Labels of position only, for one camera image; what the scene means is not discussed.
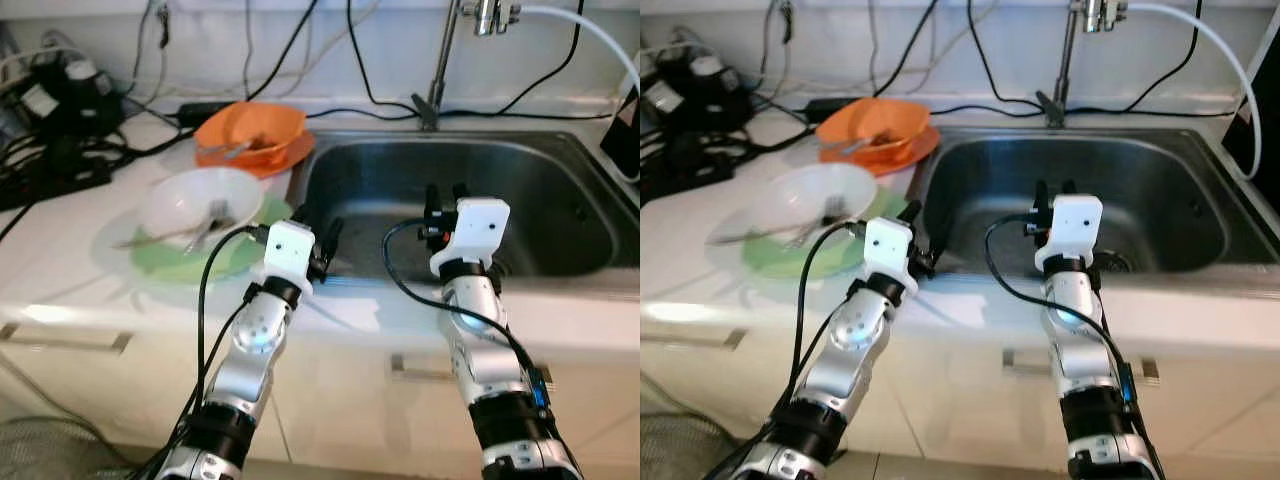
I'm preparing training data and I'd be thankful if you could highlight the metal fork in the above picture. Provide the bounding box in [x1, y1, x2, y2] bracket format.
[185, 200, 238, 253]
[800, 195, 851, 249]

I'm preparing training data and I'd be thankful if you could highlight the white bowl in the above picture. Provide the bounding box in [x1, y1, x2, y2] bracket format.
[138, 167, 266, 241]
[755, 163, 879, 241]

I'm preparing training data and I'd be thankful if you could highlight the long metal spoon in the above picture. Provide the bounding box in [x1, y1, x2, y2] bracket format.
[705, 222, 811, 247]
[112, 222, 216, 249]

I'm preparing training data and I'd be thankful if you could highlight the light green plate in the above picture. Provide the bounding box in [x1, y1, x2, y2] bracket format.
[130, 195, 296, 286]
[742, 190, 906, 281]

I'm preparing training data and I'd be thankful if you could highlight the stainless steel kitchen sink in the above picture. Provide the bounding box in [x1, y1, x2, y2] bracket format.
[915, 125, 1280, 276]
[285, 128, 641, 281]

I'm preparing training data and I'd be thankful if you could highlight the white kitchen base cabinet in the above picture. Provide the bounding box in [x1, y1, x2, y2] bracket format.
[0, 290, 641, 480]
[640, 285, 1280, 480]

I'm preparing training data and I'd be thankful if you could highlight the orange plastic plate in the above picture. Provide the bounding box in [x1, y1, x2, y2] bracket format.
[817, 125, 941, 176]
[195, 130, 316, 179]

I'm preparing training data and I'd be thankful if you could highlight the steel sink faucet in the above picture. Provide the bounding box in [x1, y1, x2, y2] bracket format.
[1035, 0, 1131, 129]
[412, 0, 521, 131]

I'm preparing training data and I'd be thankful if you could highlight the short metal spoon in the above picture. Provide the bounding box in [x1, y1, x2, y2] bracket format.
[822, 135, 886, 158]
[200, 138, 263, 161]

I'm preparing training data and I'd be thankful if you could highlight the orange plastic bowl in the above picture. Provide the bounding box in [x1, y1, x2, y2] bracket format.
[195, 102, 308, 161]
[817, 98, 931, 156]

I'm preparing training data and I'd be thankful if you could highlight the black appliance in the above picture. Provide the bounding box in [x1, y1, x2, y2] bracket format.
[1222, 20, 1280, 189]
[600, 85, 641, 183]

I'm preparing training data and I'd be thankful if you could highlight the black power strip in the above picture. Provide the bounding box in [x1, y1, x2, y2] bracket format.
[0, 150, 111, 211]
[640, 135, 736, 206]

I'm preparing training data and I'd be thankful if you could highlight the large black power adapter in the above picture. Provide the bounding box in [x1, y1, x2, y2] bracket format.
[20, 55, 126, 141]
[645, 50, 756, 131]

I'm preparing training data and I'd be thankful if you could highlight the grey floor fan grille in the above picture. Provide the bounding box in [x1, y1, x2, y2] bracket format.
[0, 415, 131, 480]
[640, 415, 741, 480]

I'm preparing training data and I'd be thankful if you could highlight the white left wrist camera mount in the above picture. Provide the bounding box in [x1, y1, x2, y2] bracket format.
[862, 215, 919, 298]
[250, 220, 319, 297]

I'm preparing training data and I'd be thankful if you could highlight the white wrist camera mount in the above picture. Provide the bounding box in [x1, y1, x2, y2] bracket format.
[430, 198, 511, 273]
[862, 215, 919, 298]
[1035, 193, 1104, 271]
[250, 220, 319, 297]

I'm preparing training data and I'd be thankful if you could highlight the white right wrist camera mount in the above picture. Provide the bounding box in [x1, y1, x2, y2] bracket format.
[1035, 193, 1104, 271]
[430, 198, 511, 273]

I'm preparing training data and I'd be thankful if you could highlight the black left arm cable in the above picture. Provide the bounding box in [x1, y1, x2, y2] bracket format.
[140, 224, 273, 480]
[705, 218, 871, 480]

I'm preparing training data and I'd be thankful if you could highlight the steel cabinet handle bar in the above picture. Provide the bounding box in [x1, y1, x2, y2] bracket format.
[390, 352, 556, 386]
[1000, 350, 1161, 386]
[640, 325, 746, 356]
[0, 322, 131, 353]

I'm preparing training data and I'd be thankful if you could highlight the black wall cable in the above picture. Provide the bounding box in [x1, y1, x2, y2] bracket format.
[346, 0, 426, 116]
[966, 0, 1046, 112]
[440, 0, 586, 119]
[1060, 0, 1204, 114]

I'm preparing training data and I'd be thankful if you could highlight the white faucet hose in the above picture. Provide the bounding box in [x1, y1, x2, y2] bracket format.
[1125, 3, 1263, 181]
[515, 5, 641, 101]

